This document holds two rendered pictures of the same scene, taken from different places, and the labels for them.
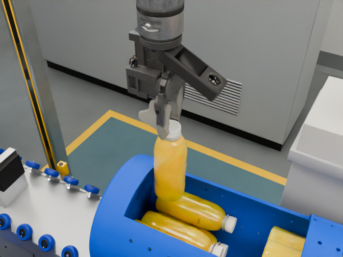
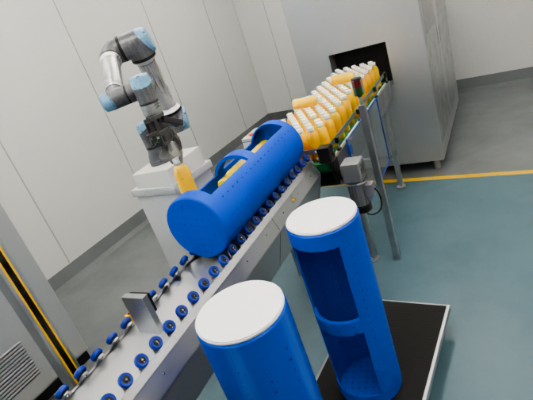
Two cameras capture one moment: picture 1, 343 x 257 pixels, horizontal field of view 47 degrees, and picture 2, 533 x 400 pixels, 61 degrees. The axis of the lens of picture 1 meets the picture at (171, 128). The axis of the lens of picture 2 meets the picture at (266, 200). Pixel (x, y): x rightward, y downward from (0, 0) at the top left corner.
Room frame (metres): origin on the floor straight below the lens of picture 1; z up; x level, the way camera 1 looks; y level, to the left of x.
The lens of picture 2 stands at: (0.09, 1.74, 1.81)
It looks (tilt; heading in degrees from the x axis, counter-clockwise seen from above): 23 degrees down; 277
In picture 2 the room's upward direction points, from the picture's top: 19 degrees counter-clockwise
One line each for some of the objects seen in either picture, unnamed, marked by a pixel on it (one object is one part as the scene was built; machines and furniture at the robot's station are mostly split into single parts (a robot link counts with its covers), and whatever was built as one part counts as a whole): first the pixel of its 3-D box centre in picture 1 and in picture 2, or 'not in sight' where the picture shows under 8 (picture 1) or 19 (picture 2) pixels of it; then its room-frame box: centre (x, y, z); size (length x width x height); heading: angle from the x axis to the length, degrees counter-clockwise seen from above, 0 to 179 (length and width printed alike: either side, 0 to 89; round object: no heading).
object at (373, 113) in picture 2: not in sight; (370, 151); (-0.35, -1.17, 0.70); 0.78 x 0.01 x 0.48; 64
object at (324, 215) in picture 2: not in sight; (320, 215); (0.09, 0.19, 1.03); 0.28 x 0.28 x 0.01
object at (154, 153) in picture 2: not in sight; (160, 151); (0.79, -0.53, 1.29); 0.15 x 0.15 x 0.10
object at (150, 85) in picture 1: (156, 63); (159, 129); (0.59, 0.03, 1.50); 0.09 x 0.08 x 0.12; 64
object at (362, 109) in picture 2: not in sight; (381, 186); (-0.32, -0.91, 0.55); 0.04 x 0.04 x 1.10; 64
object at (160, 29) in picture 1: (159, 22); (152, 109); (0.59, 0.02, 1.58); 0.08 x 0.08 x 0.05
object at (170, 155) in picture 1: (170, 163); (185, 182); (0.58, 0.00, 1.26); 0.07 x 0.07 x 0.19
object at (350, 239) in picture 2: not in sight; (347, 305); (0.09, 0.19, 0.59); 0.28 x 0.28 x 0.88
